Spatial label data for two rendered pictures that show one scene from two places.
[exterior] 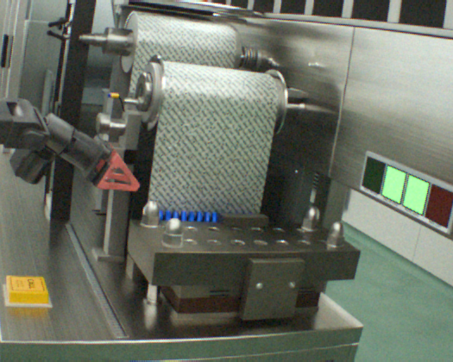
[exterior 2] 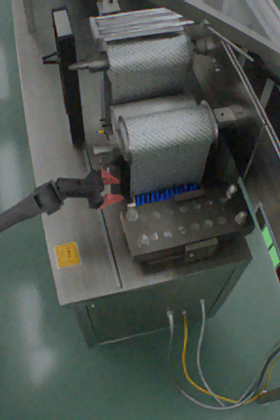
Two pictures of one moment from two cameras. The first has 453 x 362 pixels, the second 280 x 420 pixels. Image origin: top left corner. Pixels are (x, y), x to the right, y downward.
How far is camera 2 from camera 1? 109 cm
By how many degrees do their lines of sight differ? 51
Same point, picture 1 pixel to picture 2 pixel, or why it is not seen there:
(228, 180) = (180, 174)
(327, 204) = not seen: hidden behind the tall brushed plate
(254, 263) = (188, 250)
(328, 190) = not seen: hidden behind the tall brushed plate
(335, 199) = not seen: hidden behind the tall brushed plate
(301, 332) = (214, 267)
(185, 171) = (152, 177)
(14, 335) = (66, 298)
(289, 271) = (209, 247)
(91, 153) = (91, 195)
